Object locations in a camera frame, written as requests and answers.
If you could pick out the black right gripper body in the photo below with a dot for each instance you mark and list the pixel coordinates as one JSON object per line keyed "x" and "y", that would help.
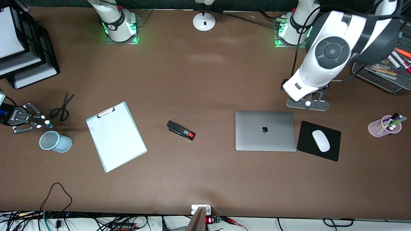
{"x": 13, "y": 116}

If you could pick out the silver laptop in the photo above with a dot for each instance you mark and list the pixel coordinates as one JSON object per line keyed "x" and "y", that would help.
{"x": 266, "y": 138}

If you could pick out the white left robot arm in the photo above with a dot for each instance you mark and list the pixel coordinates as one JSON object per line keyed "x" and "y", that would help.
{"x": 321, "y": 73}

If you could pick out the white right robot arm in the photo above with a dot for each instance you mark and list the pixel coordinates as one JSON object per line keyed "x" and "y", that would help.
{"x": 120, "y": 33}

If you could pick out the pale yellow marker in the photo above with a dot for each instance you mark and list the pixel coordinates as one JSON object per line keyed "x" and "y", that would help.
{"x": 385, "y": 72}

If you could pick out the blue capped white marker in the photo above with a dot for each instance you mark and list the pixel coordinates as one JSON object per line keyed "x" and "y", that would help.
{"x": 395, "y": 62}

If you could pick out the black capped marker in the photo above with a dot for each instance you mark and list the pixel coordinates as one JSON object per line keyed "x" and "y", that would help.
{"x": 394, "y": 116}

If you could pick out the red capped white marker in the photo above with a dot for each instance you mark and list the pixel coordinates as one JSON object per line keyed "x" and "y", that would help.
{"x": 403, "y": 62}

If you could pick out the orange marker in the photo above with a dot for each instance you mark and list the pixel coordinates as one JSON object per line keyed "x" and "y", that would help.
{"x": 404, "y": 53}

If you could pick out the black scissors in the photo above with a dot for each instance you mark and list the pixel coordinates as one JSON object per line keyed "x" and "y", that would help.
{"x": 64, "y": 106}

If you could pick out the blue mesh pen cup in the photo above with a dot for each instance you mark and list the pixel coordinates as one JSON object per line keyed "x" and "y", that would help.
{"x": 62, "y": 142}

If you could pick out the black document tray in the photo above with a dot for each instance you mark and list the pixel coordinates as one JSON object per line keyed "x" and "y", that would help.
{"x": 45, "y": 54}

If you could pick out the black mouse pad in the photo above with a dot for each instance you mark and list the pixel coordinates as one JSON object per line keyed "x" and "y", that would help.
{"x": 305, "y": 144}

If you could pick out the white computer mouse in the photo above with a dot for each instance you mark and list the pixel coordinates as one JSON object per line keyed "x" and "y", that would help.
{"x": 321, "y": 141}

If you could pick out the white paper stack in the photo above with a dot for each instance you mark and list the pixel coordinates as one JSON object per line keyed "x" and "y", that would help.
{"x": 9, "y": 32}

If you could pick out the white clipboard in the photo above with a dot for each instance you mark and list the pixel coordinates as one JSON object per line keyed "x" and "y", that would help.
{"x": 106, "y": 170}

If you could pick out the white paper sheet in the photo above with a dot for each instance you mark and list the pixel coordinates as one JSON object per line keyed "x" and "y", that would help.
{"x": 118, "y": 147}

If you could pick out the pink mesh pen cup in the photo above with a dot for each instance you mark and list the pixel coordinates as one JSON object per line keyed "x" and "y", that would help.
{"x": 374, "y": 128}

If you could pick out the black mesh desk tray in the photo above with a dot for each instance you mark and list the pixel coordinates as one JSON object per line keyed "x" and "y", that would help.
{"x": 385, "y": 81}

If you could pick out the white round lamp base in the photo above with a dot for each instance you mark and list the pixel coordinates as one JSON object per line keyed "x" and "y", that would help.
{"x": 199, "y": 22}

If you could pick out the black stapler red tip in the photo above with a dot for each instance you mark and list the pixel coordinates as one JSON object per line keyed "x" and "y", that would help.
{"x": 179, "y": 129}

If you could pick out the light green highlighter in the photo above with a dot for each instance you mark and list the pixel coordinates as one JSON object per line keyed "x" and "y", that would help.
{"x": 399, "y": 121}

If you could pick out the black power strip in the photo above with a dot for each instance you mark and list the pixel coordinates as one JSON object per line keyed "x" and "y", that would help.
{"x": 123, "y": 227}

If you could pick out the small green circuit board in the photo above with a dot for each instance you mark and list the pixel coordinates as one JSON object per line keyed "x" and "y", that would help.
{"x": 214, "y": 220}

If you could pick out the small white box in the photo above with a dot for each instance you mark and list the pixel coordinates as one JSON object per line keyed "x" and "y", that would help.
{"x": 194, "y": 208}

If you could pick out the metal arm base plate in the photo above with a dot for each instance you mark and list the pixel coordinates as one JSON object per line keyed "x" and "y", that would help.
{"x": 141, "y": 21}
{"x": 289, "y": 46}

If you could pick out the brown wooden post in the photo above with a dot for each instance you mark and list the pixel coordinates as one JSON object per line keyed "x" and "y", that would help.
{"x": 197, "y": 221}

